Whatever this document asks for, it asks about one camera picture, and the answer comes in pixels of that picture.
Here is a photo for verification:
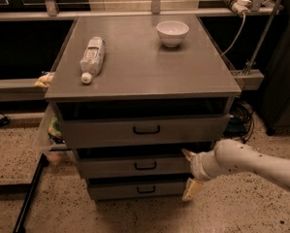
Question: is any grey top drawer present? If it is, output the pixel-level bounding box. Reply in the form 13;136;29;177
59;115;230;149

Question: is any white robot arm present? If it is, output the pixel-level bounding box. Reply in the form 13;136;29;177
182;139;290;201

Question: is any black cable bundle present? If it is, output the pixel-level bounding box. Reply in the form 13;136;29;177
225;100;255;144

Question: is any black floor frame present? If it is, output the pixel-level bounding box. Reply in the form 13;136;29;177
0;154;49;233

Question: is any white power strip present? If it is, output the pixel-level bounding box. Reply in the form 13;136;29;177
222;0;251;17

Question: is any clear plastic bottle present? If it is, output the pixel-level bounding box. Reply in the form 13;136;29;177
80;37;106;84

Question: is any yellow snack bag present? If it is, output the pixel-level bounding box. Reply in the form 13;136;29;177
35;72;54;88

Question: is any grey metal rail frame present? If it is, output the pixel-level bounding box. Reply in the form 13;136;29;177
0;8;264;102

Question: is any grey drawer cabinet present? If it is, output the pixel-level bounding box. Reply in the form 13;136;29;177
46;15;241;187

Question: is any white power cable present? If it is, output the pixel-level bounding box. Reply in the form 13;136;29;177
219;13;247;57

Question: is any clear plastic storage bin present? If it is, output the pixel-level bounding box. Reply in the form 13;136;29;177
34;106;73;163

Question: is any grey bottom drawer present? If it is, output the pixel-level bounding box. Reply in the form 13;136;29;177
87;179;187;201

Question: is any grey drawer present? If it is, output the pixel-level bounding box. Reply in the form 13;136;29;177
59;115;230;149
87;179;187;201
76;152;191;179

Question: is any white ceramic bowl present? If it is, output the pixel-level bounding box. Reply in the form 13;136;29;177
156;20;189;47

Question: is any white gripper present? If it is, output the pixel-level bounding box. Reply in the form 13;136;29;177
181;149;219;201

